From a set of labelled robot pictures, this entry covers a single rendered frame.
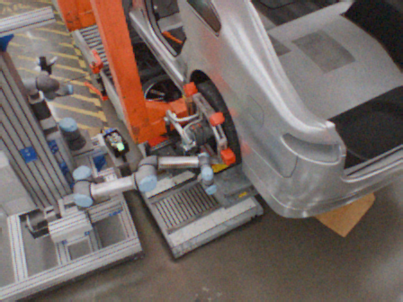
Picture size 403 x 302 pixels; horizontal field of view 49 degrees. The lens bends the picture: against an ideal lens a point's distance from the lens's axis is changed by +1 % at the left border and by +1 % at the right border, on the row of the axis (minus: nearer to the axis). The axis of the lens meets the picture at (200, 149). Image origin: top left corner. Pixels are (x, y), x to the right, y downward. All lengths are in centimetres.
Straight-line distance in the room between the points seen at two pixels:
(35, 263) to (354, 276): 242
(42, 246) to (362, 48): 295
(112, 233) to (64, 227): 61
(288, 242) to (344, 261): 44
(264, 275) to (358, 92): 156
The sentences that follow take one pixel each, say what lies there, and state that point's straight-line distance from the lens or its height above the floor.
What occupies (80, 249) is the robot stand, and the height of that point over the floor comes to 21.
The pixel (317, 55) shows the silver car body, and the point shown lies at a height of 104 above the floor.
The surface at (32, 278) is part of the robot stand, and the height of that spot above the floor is 22.
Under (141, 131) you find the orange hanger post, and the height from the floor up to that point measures 66.
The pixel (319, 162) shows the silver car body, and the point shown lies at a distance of 241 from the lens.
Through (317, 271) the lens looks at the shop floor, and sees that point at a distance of 365.
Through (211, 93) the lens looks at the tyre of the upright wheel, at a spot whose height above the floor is 118.
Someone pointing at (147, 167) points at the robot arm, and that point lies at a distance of 282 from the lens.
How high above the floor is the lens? 325
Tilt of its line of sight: 49 degrees down
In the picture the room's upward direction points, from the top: 7 degrees counter-clockwise
